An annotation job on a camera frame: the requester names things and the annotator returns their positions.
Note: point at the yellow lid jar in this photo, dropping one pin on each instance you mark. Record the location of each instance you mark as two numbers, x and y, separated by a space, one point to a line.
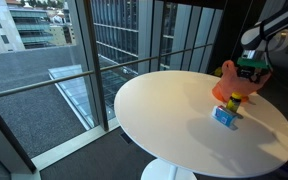
234 103

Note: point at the blue and white small carton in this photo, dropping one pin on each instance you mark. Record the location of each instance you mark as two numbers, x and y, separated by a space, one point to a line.
224 116

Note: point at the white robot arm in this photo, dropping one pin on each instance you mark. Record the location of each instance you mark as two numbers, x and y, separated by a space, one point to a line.
274 26

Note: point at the orange plastic bag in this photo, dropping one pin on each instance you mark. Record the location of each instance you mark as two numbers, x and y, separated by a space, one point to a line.
230 83

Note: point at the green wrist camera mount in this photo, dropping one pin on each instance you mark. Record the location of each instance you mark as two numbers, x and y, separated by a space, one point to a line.
252 62

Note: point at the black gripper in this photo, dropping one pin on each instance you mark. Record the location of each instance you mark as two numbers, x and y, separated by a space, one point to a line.
249 73

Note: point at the white table pedestal base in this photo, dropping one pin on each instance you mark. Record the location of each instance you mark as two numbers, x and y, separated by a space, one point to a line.
160 171

